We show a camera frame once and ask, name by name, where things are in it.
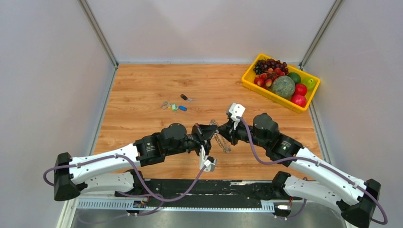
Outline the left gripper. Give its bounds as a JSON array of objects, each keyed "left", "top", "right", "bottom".
[{"left": 165, "top": 124, "right": 218, "bottom": 159}]

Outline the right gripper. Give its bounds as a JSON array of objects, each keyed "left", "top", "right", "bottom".
[{"left": 217, "top": 117, "right": 269, "bottom": 149}]

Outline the silver key with black fob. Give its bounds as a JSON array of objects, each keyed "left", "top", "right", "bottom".
[{"left": 180, "top": 94, "right": 196, "bottom": 102}]

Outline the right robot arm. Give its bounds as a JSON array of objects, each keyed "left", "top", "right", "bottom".
[{"left": 218, "top": 113, "right": 388, "bottom": 228}]

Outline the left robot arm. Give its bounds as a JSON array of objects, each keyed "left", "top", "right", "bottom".
[{"left": 53, "top": 123, "right": 218, "bottom": 201}]

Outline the key bunch with coloured tags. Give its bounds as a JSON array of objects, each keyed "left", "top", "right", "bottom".
[{"left": 160, "top": 101, "right": 188, "bottom": 113}]

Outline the red cherry cluster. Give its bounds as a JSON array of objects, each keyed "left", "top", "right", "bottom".
[{"left": 253, "top": 67, "right": 289, "bottom": 88}]

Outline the green netted melon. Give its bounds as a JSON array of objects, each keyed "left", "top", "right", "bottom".
[{"left": 271, "top": 76, "right": 295, "bottom": 98}]

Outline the dark grape bunch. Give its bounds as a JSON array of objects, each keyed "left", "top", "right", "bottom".
[{"left": 253, "top": 58, "right": 289, "bottom": 76}]

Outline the red pomegranate fruit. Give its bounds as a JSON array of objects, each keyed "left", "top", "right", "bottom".
[{"left": 290, "top": 94, "right": 307, "bottom": 107}]

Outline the red apple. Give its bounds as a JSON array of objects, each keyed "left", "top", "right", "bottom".
[{"left": 294, "top": 83, "right": 307, "bottom": 96}]

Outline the dark green lime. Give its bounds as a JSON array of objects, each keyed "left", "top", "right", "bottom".
[{"left": 288, "top": 72, "right": 301, "bottom": 84}]

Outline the light green apple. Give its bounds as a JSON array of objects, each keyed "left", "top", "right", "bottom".
[{"left": 301, "top": 77, "right": 317, "bottom": 91}]

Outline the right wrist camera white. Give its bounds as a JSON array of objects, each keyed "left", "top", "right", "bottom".
[{"left": 226, "top": 103, "right": 246, "bottom": 130}]

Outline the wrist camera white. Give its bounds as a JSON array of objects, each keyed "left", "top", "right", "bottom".
[
  {"left": 199, "top": 146, "right": 217, "bottom": 172},
  {"left": 226, "top": 103, "right": 246, "bottom": 130}
]

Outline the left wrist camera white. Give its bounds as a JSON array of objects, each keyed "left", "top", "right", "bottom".
[{"left": 199, "top": 146, "right": 217, "bottom": 172}]

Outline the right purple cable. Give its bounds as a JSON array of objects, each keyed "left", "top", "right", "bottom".
[{"left": 238, "top": 116, "right": 388, "bottom": 225}]

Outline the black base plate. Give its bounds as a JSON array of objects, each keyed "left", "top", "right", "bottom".
[{"left": 145, "top": 179, "right": 290, "bottom": 209}]

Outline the aluminium frame rail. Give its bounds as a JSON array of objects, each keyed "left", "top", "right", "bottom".
[{"left": 64, "top": 177, "right": 316, "bottom": 228}]

